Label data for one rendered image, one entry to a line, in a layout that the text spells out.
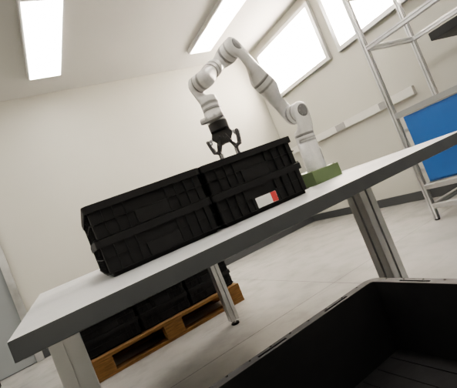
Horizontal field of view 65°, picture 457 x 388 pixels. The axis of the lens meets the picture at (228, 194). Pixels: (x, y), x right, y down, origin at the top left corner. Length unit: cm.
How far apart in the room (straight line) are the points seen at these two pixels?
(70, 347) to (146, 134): 416
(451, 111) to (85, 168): 370
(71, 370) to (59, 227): 366
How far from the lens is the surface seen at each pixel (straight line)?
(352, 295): 55
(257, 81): 169
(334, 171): 176
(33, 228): 445
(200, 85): 142
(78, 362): 83
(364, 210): 120
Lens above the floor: 78
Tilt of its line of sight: 1 degrees up
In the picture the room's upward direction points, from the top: 22 degrees counter-clockwise
